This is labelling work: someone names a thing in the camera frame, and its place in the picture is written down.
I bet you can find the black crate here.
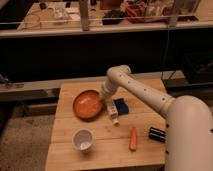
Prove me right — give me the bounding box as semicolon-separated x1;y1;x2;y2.
182;51;213;83

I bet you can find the black bag on bench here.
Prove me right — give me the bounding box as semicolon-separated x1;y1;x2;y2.
102;10;125;25

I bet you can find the orange carrot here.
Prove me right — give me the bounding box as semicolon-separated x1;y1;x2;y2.
129;127;137;151

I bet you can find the white plastic cup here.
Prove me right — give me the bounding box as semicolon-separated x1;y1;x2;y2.
72;129;93;154

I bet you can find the red patterned bag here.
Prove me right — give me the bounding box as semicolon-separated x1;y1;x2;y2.
125;3;146;23

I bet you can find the orange ceramic bowl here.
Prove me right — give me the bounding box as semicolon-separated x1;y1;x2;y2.
73;90;103;120

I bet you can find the blue sponge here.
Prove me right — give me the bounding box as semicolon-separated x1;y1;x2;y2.
114;98;129;115

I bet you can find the grey metal post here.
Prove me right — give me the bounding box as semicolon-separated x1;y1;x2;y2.
79;0;90;31

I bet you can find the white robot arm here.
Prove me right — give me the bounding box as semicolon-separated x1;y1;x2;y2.
101;65;213;171

